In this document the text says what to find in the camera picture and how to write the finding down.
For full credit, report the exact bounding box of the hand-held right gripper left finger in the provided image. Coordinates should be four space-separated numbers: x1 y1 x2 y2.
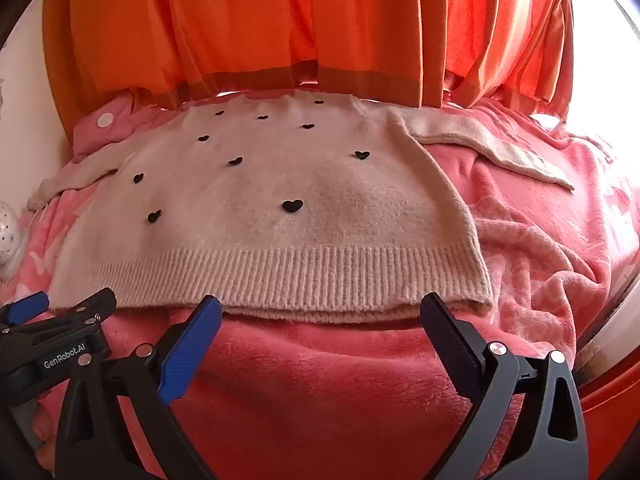
54 296 223 480

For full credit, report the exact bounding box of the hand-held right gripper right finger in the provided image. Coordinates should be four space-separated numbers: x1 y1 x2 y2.
420 292 590 480

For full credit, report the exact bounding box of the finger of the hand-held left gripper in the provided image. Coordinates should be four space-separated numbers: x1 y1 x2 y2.
0 287 119 407
0 292 51 331

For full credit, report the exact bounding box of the cream sweater with black hearts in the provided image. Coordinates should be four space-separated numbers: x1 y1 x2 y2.
27 89 576 323

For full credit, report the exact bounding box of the white dotted round object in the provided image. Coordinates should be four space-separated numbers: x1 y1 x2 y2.
0 200 31 281

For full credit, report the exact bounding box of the pink fleece blanket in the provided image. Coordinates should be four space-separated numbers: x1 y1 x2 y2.
0 95 640 480

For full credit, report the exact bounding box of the pink pillow with white dots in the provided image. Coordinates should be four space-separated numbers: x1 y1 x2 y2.
72 92 171 163

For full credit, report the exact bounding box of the orange curtain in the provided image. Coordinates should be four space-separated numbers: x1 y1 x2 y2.
42 0 576 128

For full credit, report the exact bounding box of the orange bed frame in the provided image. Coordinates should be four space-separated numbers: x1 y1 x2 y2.
575 345 640 480

